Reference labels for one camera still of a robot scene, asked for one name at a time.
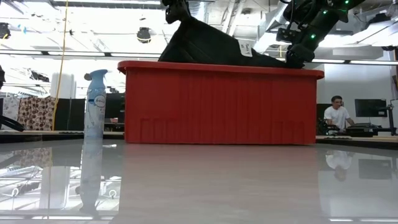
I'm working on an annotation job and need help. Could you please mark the black aluminium table frame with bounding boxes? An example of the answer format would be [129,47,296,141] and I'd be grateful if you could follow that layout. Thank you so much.
[0,133,398,151]

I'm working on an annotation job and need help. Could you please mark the red plastic laundry bin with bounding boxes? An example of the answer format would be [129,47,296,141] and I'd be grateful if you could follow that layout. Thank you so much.
[117,60,325,146]

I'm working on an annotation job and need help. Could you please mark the yellow hanging cord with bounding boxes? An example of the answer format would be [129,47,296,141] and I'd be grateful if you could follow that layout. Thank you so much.
[51,0,70,131]

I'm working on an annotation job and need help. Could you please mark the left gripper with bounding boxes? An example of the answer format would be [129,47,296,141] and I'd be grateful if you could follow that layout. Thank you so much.
[160,0,191,25]

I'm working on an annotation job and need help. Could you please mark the silver ceiling duct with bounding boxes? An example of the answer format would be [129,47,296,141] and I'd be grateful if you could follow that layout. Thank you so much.
[252,0,292,55]

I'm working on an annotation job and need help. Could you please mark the dark denim jeans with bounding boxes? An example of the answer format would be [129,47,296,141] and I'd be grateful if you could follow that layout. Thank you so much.
[157,14,305,68]

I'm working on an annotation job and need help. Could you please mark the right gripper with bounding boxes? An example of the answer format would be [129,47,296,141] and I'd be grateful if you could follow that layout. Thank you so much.
[285,42,317,68]

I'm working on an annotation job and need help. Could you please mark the black computer monitor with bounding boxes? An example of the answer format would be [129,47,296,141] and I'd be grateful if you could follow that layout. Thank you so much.
[354,98,388,118]

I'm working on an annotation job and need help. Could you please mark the black partition panel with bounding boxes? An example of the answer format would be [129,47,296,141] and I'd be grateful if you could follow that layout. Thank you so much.
[54,98,86,131]

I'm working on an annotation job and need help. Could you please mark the person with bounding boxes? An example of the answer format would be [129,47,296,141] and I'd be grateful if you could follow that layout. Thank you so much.
[323,95,356,131]

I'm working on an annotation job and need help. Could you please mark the black desk equipment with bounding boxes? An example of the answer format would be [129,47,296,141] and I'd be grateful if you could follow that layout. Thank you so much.
[344,123,379,138]

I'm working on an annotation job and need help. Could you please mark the light blue air freshener bottle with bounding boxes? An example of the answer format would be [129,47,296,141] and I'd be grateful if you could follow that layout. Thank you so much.
[83,68,109,140]

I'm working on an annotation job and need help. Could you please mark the ceiling light rail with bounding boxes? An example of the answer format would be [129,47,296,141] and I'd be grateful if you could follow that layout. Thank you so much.
[0,49,398,66]

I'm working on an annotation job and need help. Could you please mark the white patterned fabric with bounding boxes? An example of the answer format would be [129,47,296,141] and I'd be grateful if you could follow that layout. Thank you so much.
[1,96,21,130]

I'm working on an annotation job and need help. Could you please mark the black ceiling device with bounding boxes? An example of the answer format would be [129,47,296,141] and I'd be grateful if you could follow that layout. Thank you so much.
[0,22,12,40]
[136,27,152,44]

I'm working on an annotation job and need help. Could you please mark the brown circle patterned fabric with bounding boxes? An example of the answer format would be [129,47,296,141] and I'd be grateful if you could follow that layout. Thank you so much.
[17,95,57,131]

